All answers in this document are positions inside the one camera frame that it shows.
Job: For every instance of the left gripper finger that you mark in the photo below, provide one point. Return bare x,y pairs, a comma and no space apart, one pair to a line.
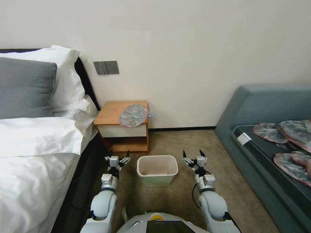
108,157
124,160

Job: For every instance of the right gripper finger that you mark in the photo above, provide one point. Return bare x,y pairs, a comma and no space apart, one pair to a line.
187,160
204,157

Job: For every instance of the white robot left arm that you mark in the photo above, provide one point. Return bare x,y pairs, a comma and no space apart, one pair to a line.
103,202

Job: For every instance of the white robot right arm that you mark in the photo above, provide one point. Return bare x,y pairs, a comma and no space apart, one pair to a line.
213,202

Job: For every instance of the white plastic trash can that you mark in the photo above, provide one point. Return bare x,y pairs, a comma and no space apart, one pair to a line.
157,173

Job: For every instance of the translucent grey garbage bag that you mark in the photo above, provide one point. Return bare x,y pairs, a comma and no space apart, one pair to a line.
292,166
297,134
133,116
269,132

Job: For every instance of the black baseboard strip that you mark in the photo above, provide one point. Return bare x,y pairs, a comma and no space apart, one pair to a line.
182,128

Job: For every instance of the wooden nightstand with white drawer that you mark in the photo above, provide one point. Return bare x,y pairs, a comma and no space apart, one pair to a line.
114,116

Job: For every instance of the white label tag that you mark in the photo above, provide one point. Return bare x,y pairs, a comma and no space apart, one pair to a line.
244,139

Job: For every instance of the small grey flat object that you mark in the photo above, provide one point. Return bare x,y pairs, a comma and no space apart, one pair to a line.
151,114

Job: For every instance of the blue-grey sofa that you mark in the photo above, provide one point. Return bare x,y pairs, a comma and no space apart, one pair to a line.
257,136

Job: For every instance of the white robot front shell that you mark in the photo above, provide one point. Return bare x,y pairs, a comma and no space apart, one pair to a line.
160,223

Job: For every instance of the dark sofa seat cushion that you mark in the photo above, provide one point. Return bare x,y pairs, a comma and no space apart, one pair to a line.
272,160

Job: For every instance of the white duvet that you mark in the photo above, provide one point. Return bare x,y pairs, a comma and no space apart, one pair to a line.
31,167

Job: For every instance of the white pillow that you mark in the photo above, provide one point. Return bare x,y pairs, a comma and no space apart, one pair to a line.
66,80

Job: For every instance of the grey textured pillow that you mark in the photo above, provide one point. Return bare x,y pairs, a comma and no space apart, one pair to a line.
24,88

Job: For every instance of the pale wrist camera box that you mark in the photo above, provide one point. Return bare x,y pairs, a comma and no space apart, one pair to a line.
200,161
114,160

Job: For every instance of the black bed frame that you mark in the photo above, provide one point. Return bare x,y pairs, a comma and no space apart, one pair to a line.
80,179

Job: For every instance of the grey wall switch panel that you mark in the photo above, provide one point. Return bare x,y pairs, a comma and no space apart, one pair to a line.
106,67

